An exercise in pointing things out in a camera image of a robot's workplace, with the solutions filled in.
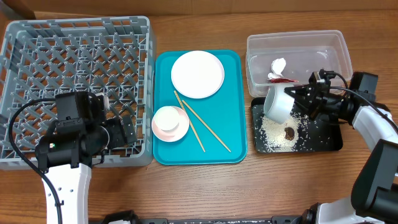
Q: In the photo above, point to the teal plastic tray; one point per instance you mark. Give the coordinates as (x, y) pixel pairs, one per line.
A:
(223, 112)

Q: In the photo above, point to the large white plate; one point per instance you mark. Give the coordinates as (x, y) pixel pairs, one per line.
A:
(197, 74)

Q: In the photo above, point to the wooden chopstick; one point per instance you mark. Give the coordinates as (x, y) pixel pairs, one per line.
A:
(206, 126)
(190, 123)

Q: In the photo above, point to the small pink saucer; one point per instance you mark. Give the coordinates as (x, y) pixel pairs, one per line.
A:
(177, 133)

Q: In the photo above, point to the black tray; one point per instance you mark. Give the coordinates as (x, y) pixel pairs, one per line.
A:
(322, 135)

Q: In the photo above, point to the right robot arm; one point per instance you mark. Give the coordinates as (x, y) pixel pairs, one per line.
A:
(373, 197)

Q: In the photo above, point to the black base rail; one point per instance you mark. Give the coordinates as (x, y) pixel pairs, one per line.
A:
(129, 217)

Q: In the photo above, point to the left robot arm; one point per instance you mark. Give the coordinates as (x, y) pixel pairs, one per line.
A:
(65, 152)

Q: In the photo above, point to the clear plastic storage box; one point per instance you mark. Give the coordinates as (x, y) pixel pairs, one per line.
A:
(304, 52)

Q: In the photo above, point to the grey dishwasher rack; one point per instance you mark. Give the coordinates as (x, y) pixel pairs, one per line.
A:
(114, 56)

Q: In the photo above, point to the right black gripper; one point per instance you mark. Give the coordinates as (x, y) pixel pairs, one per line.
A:
(313, 98)

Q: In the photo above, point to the white cup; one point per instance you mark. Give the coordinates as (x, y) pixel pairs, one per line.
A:
(167, 118)

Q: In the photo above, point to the white tissue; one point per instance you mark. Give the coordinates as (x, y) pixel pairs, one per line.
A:
(277, 67)

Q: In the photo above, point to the grey bowl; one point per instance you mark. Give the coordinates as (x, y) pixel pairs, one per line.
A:
(278, 104)

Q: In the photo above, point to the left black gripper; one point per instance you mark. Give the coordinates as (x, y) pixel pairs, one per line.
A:
(120, 139)

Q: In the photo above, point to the rice and food scraps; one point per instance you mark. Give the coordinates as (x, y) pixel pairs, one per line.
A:
(290, 136)

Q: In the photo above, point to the red snack wrapper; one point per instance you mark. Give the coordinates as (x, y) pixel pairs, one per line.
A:
(282, 80)

